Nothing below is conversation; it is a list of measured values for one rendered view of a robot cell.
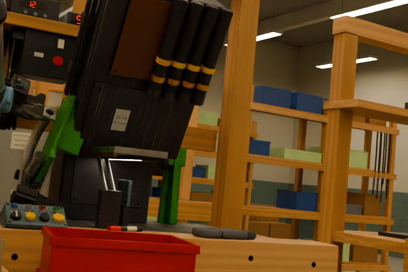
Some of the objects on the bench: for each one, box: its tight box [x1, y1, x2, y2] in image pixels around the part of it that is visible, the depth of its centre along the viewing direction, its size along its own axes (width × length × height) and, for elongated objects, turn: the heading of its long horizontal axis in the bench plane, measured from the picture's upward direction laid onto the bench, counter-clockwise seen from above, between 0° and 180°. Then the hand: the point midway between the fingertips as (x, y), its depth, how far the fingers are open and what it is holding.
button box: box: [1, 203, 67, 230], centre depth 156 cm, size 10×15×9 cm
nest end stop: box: [10, 192, 36, 205], centre depth 174 cm, size 4×7×6 cm
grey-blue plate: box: [117, 179, 132, 226], centre depth 181 cm, size 10×2×14 cm
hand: (45, 116), depth 189 cm, fingers closed on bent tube, 3 cm apart
